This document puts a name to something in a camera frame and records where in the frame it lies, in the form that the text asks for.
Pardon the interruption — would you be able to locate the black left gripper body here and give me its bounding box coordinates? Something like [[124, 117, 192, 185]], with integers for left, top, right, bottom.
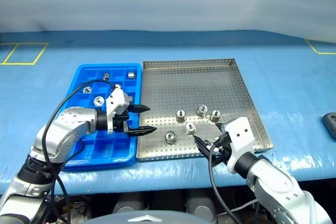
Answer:
[[112, 110, 132, 134]]

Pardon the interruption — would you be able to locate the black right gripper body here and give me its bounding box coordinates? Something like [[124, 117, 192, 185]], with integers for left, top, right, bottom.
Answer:
[[209, 132, 233, 167]]

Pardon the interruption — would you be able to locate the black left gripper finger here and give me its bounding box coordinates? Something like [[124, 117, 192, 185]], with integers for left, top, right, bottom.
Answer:
[[123, 120, 158, 137], [130, 104, 151, 113]]

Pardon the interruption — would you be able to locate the blue compartment tray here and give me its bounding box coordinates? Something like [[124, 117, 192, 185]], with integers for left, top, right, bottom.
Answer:
[[59, 62, 144, 172]]

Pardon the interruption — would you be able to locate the perforated metal tray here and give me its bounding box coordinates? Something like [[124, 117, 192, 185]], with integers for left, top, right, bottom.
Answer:
[[136, 58, 275, 163]]

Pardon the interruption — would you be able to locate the grey rounded housing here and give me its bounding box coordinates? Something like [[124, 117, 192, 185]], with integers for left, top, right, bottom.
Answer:
[[185, 192, 218, 222], [112, 194, 145, 216]]

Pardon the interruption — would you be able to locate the grey robot torso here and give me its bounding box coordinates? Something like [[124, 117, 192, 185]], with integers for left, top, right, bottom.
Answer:
[[88, 209, 218, 224]]

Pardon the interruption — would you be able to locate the dark rounded device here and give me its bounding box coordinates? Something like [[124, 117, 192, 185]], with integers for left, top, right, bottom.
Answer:
[[322, 112, 336, 141]]

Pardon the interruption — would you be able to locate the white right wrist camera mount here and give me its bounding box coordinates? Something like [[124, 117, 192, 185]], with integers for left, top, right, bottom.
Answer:
[[224, 117, 257, 174]]

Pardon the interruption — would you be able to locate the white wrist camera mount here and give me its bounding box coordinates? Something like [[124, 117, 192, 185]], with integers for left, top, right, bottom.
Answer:
[[106, 88, 131, 134], [224, 117, 257, 174]]

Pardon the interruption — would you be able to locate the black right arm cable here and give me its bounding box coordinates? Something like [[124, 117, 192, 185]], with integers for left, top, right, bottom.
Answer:
[[208, 136, 244, 224]]

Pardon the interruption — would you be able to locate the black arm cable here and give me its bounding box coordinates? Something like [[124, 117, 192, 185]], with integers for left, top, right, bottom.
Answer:
[[41, 79, 118, 224], [208, 136, 244, 224]]

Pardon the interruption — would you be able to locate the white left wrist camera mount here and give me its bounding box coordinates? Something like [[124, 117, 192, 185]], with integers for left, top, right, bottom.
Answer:
[[106, 88, 131, 134]]

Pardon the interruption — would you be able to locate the thin white cable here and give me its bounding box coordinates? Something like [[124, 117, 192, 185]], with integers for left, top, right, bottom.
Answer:
[[216, 199, 259, 216]]

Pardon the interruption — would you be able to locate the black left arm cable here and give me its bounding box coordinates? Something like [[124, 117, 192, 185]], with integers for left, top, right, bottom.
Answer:
[[41, 79, 118, 224]]

